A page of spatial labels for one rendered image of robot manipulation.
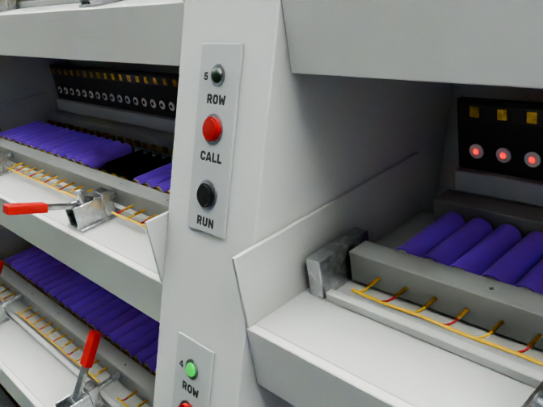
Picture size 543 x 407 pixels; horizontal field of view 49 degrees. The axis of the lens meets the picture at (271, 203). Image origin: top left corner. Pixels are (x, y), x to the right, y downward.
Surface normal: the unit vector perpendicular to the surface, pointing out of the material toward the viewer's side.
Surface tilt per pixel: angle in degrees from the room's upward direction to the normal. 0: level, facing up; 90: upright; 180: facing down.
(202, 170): 90
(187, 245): 90
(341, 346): 20
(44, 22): 110
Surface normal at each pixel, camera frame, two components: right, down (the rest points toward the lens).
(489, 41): -0.72, 0.38
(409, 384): -0.15, -0.91
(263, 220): 0.68, 0.20
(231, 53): -0.73, 0.04
